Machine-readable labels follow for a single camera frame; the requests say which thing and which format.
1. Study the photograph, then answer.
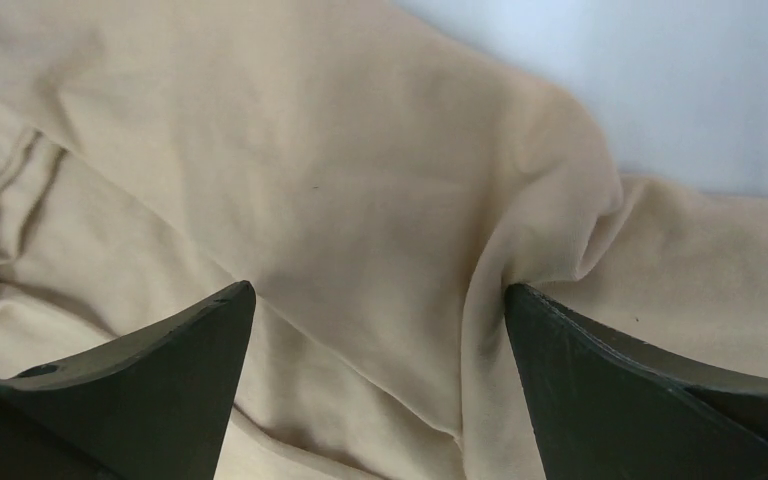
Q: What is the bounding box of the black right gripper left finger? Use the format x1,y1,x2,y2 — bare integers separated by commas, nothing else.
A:
0,282,256,479

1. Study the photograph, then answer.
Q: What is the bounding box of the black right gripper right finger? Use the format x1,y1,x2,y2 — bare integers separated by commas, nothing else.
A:
504,284,768,480

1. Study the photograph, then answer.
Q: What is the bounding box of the beige t shirt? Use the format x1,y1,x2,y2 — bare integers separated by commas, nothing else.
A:
0,1,768,479

